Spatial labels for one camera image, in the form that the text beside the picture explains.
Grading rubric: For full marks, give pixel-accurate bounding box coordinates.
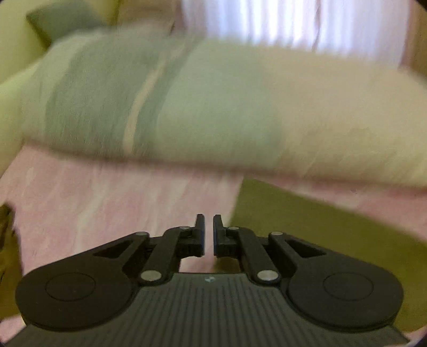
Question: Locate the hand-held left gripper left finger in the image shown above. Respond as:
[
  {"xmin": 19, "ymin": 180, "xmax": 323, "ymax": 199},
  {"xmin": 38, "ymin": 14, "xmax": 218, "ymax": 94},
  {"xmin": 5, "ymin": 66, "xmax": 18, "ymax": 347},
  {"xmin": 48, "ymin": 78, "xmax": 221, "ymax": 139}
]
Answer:
[{"xmin": 92, "ymin": 214, "xmax": 205, "ymax": 286}]

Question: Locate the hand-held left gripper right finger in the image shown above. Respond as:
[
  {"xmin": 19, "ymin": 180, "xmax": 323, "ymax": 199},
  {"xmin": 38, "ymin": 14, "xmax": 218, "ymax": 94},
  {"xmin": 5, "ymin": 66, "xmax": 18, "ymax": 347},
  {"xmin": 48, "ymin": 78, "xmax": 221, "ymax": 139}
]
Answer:
[{"xmin": 213, "ymin": 214, "xmax": 327, "ymax": 286}]

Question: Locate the olive green cloth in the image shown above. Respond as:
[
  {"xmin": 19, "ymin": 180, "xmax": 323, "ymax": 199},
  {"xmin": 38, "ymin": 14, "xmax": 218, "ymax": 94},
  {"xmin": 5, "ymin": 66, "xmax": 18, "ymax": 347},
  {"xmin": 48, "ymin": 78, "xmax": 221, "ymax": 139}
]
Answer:
[{"xmin": 213, "ymin": 178, "xmax": 427, "ymax": 332}]

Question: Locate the pink floral bed sheet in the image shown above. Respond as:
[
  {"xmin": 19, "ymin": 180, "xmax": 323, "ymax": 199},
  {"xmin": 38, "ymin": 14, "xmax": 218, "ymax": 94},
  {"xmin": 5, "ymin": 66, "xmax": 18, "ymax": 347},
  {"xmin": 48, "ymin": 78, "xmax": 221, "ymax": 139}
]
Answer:
[{"xmin": 0, "ymin": 140, "xmax": 427, "ymax": 337}]

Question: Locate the green and cream duvet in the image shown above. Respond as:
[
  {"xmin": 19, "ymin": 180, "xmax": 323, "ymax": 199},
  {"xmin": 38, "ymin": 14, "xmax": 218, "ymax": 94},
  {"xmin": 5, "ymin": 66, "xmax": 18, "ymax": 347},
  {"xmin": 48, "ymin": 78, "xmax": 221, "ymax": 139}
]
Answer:
[{"xmin": 20, "ymin": 28, "xmax": 427, "ymax": 187}]

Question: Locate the brown blurred object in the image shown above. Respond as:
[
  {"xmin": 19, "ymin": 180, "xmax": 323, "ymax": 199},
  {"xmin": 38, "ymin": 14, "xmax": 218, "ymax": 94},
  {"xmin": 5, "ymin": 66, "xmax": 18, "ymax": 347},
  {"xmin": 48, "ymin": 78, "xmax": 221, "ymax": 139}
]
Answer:
[{"xmin": 0, "ymin": 204, "xmax": 24, "ymax": 317}]

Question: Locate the white sheer curtain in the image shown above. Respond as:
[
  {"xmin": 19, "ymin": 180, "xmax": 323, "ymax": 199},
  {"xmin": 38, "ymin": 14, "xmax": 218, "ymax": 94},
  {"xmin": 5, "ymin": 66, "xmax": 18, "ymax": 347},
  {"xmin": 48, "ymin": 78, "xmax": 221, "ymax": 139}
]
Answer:
[{"xmin": 182, "ymin": 0, "xmax": 409, "ymax": 65}]

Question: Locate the grey green pillow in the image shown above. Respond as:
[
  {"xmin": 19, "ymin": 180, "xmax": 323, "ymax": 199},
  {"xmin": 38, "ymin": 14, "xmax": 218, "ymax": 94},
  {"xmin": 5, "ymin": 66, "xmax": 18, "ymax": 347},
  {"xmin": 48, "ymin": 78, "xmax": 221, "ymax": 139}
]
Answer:
[{"xmin": 26, "ymin": 2, "xmax": 107, "ymax": 50}]

